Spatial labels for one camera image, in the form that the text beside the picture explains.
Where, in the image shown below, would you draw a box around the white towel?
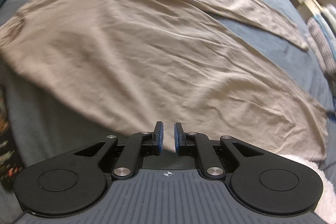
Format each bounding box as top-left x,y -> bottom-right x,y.
299,152 -> 336,224

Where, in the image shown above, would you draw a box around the grey bed sheet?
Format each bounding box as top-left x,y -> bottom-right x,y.
0,0 -> 336,188

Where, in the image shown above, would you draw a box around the light blue cloth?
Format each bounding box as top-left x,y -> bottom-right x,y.
314,5 -> 336,41

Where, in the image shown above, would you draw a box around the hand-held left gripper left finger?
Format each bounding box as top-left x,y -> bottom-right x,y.
74,121 -> 164,180

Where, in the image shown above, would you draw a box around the dark floral cloth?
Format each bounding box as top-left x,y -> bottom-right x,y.
0,82 -> 25,188

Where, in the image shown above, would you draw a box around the grey knitted cloth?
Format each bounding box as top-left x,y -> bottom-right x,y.
306,17 -> 336,75

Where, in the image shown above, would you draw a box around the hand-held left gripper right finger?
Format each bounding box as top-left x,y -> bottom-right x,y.
174,122 -> 264,180

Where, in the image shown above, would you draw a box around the beige pants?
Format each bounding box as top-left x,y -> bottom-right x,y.
0,0 -> 328,161

